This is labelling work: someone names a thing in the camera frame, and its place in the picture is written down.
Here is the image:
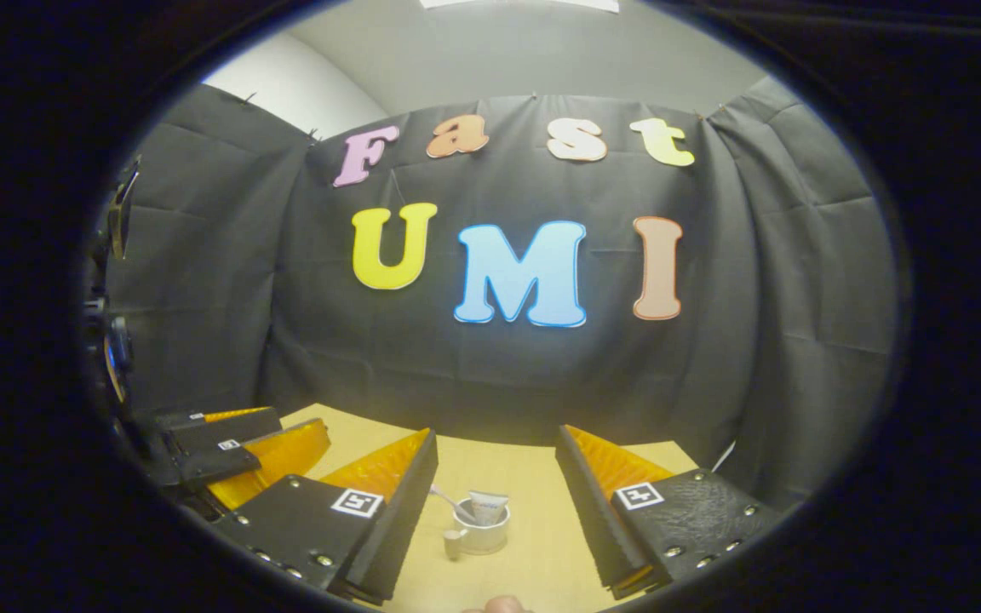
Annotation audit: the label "ceiling light panel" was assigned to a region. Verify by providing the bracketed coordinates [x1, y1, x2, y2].
[418, 0, 621, 14]

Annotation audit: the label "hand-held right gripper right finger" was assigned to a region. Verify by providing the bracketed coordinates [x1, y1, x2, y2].
[555, 424, 785, 600]

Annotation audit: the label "white toothbrush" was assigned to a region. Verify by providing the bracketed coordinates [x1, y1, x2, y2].
[428, 484, 476, 524]

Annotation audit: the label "wooden desktop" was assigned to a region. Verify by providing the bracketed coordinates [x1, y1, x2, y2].
[201, 403, 700, 613]

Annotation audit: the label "black backdrop cloth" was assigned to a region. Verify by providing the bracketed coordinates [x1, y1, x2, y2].
[86, 75, 898, 512]

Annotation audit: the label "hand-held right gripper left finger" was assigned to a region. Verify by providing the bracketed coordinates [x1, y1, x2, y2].
[214, 427, 439, 605]

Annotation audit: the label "white toothpaste tube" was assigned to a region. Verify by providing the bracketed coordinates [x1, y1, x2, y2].
[468, 490, 510, 524]

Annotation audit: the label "white cup with wooden handle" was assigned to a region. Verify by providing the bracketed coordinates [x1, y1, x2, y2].
[443, 496, 512, 561]

